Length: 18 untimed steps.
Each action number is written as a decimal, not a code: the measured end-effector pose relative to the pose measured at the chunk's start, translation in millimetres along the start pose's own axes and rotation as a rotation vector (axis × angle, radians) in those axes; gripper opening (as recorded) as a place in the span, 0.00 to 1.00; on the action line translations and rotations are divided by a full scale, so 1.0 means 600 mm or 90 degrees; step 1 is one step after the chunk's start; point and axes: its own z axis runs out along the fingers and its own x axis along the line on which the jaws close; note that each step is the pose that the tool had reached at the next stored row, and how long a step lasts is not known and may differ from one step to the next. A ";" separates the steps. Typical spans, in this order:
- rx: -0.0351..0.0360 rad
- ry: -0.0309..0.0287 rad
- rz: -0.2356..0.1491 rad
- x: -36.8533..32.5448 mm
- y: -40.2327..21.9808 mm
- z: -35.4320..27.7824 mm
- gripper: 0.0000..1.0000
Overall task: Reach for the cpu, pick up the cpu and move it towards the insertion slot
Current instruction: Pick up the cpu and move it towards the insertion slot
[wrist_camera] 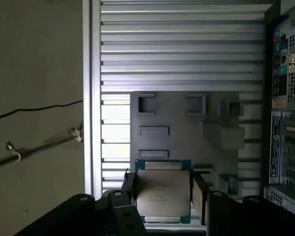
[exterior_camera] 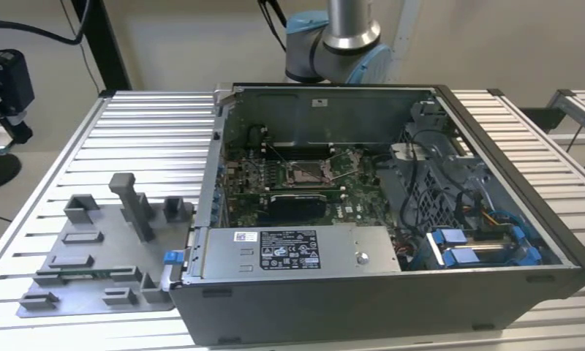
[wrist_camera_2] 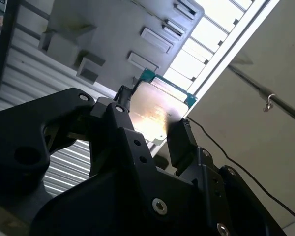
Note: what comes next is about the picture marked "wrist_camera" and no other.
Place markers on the metal rod with clamps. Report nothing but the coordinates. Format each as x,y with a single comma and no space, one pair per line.
39,148

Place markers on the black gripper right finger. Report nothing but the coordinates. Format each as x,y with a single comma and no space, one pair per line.
236,216

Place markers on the grey parts rack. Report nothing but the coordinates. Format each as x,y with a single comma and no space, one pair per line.
186,137

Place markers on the silver CPU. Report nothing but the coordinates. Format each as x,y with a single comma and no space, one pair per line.
162,189

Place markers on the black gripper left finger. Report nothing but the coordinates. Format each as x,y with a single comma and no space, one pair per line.
98,216

